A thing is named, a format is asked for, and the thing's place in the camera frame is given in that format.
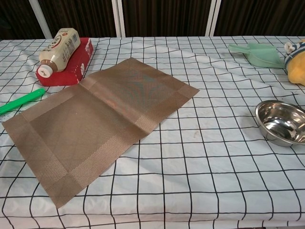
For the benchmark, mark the brown woven placemat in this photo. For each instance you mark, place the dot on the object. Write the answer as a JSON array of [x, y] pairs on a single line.
[[95, 119]]

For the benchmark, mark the metal bowl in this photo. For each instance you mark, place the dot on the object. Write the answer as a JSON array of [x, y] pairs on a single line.
[[276, 117]]

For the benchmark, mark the green stick red hand toy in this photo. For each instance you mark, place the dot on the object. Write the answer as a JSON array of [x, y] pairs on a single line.
[[21, 100]]

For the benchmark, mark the white black checked tablecloth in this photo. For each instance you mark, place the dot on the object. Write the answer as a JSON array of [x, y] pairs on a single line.
[[190, 186]]

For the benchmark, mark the red box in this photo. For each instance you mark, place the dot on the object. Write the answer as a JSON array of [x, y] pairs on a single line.
[[71, 74]]

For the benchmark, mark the beige sauce bottle white cap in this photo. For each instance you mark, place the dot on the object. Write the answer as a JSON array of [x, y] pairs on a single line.
[[62, 50]]

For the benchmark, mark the green plastic dustpan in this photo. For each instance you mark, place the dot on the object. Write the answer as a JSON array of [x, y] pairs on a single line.
[[262, 57]]

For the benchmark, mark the yellow plush toy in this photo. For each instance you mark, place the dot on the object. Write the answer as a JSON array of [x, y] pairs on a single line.
[[297, 69]]

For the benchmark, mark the white slanted frame post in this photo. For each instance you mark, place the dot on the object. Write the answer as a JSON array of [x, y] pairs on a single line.
[[40, 19]]

